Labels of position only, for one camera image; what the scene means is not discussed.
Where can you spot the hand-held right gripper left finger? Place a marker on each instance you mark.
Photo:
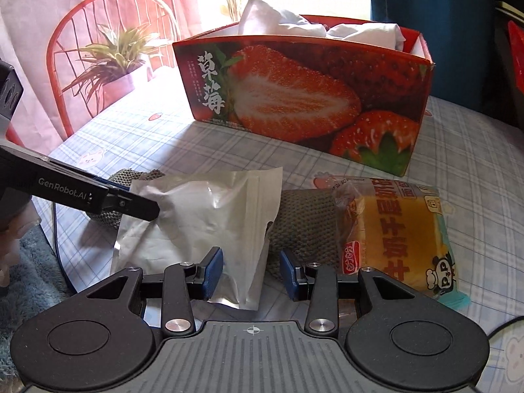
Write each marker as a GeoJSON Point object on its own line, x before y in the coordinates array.
{"type": "Point", "coordinates": [213, 272]}

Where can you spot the white foil pouch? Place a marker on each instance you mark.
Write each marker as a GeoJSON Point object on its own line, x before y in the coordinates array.
{"type": "Point", "coordinates": [204, 213]}

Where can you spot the grey knitted cloth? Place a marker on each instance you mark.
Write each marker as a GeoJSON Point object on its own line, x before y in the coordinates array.
{"type": "Point", "coordinates": [307, 221]}

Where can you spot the red plastic bag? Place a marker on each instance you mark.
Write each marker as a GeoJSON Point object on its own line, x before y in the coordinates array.
{"type": "Point", "coordinates": [518, 41]}

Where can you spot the person's left hand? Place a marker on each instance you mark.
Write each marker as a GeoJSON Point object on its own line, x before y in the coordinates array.
{"type": "Point", "coordinates": [16, 237]}

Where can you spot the red strawberry cardboard box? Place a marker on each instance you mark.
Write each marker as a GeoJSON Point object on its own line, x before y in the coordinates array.
{"type": "Point", "coordinates": [286, 90]}

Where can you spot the yellow cake snack packet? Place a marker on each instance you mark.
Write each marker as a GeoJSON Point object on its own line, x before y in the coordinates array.
{"type": "Point", "coordinates": [393, 229]}

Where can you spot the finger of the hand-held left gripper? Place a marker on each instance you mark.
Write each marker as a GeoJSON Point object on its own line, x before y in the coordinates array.
{"type": "Point", "coordinates": [112, 185]}
{"type": "Point", "coordinates": [135, 206]}

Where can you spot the white cloth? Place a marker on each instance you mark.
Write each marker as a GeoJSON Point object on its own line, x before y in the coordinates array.
{"type": "Point", "coordinates": [266, 20]}

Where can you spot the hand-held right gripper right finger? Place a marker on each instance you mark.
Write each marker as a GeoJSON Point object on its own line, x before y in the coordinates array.
{"type": "Point", "coordinates": [288, 274]}

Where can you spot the blue curtain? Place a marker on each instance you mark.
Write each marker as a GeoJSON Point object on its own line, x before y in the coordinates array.
{"type": "Point", "coordinates": [430, 8]}

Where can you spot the pink printed curtain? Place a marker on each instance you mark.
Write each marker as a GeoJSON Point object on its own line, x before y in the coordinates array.
{"type": "Point", "coordinates": [41, 8]}

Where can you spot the teal fuzzy blanket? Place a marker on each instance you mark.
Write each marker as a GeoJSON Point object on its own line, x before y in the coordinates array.
{"type": "Point", "coordinates": [37, 278]}

